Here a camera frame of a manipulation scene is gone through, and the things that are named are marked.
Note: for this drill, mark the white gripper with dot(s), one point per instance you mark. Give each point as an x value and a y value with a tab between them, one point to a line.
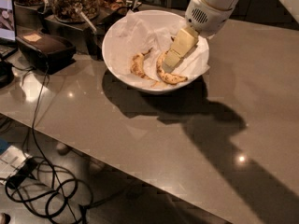
207	17

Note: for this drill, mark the spotted banana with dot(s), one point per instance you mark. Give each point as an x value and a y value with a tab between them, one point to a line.
137	63
168	78

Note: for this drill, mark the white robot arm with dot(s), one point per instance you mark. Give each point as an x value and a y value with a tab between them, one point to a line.
221	5

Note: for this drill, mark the white ceramic bowl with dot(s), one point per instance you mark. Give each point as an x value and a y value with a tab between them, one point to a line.
155	89

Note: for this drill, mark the white paper liner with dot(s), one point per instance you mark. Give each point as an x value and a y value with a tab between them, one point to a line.
137	31

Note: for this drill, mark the glass jar of nuts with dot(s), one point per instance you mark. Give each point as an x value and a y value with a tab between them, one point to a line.
67	10

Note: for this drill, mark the black rectangular device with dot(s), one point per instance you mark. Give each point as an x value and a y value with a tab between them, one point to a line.
46	53

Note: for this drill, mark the laptop with lit screen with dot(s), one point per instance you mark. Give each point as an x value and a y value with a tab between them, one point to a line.
8	31

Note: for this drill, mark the black power adapter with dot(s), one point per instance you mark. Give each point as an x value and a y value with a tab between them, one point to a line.
26	169

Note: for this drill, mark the white paper box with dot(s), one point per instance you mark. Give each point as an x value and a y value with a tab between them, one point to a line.
11	161

